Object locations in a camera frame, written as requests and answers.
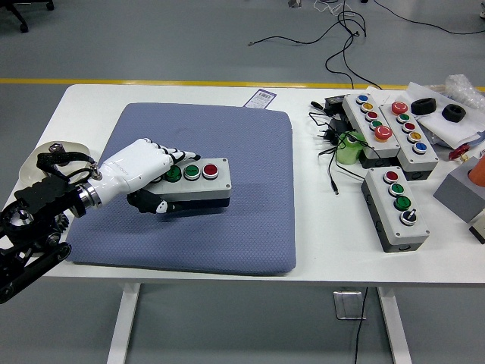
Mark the white table leg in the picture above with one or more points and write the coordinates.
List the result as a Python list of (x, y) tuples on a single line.
[(396, 330), (123, 326)]

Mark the beige shallow dish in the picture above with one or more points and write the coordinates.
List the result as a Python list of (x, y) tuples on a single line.
[(77, 148)]

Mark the orange cylinder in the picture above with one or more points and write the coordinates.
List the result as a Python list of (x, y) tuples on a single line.
[(479, 172)]

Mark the purple barcode label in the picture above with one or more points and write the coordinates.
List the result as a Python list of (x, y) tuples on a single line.
[(261, 98)]

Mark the dark metal cylinder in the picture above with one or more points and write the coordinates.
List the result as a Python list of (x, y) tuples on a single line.
[(57, 146)]

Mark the white paper sheet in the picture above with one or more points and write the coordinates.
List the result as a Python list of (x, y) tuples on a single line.
[(447, 130)]

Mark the four-button box with selector switch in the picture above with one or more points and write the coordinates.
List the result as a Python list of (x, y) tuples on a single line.
[(413, 236)]

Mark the white box with black base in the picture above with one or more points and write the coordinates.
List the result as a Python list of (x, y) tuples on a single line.
[(479, 229)]

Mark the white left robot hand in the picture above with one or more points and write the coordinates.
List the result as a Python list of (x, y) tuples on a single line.
[(130, 163)]

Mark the metal floor socket plate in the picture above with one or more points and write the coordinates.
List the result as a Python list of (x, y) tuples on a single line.
[(348, 305)]

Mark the clear bubble wrap bag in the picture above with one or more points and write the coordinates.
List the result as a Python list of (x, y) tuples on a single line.
[(464, 89)]

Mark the black wall plug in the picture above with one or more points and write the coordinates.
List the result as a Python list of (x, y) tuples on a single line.
[(327, 136)]

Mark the black power adapter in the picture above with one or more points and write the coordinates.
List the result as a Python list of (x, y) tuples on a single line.
[(339, 124), (333, 102)]

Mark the three-button grey control box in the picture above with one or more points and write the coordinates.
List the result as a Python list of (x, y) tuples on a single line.
[(216, 189)]

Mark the black office chair base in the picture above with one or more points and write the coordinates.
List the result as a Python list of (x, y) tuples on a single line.
[(19, 11)]

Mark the grey block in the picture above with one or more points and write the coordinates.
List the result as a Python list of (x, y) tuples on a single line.
[(458, 193)]

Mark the blue-grey textured mat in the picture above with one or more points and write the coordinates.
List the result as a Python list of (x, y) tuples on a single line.
[(227, 235)]

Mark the five-button box, blue end button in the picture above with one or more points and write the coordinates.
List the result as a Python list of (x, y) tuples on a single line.
[(425, 160), (354, 109)]

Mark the small red part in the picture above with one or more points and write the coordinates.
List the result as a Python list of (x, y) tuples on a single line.
[(457, 152)]

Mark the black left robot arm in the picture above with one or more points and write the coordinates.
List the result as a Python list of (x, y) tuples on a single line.
[(41, 197)]

